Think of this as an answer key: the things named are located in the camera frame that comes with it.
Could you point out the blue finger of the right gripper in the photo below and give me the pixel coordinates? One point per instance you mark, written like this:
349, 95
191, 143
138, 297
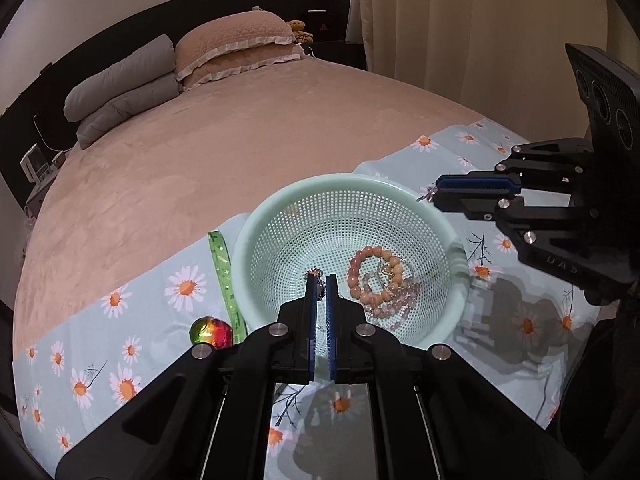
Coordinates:
480, 181
479, 206

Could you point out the upper tan ruffled pillow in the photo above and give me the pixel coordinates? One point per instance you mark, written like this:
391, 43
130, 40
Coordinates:
231, 33

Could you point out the upper grey pillow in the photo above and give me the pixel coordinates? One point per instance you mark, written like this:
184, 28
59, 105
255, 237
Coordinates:
155, 59

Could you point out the tan bedspread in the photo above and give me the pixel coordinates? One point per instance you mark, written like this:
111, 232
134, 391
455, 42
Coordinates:
162, 180

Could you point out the cream curtain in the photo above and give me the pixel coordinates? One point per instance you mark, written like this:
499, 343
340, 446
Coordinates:
505, 59

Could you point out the lower grey pillow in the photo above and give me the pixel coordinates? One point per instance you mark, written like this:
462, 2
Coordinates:
121, 108

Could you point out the iridescent red green ball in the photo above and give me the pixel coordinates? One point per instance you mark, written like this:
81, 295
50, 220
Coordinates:
213, 331

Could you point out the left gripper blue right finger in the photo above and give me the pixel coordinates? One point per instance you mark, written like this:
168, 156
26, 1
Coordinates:
331, 302

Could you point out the brown plush toy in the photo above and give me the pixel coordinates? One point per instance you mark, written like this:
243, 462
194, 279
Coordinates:
301, 36

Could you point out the pearl earrings with hoop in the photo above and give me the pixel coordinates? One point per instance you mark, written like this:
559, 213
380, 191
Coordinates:
427, 194

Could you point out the white bedside device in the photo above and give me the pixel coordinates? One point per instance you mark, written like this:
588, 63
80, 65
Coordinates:
34, 165

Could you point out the daisy print light blue cloth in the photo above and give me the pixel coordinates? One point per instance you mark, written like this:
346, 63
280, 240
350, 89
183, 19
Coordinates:
520, 328

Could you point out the grey pillow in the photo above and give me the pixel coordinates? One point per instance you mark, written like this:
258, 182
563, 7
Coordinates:
155, 59
121, 108

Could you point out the mint green plastic basket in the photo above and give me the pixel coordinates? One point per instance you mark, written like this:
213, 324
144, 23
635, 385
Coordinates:
373, 235

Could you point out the lower tan ruffled pillow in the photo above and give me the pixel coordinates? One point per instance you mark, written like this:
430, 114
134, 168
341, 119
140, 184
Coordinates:
242, 61

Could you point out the tan ruffled pillow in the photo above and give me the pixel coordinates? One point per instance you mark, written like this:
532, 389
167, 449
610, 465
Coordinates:
242, 61
231, 33

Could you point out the black headboard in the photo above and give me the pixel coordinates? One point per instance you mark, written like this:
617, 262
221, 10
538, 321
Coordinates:
36, 115

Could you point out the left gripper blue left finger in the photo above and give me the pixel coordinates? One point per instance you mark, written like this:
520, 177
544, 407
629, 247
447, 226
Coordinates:
310, 307

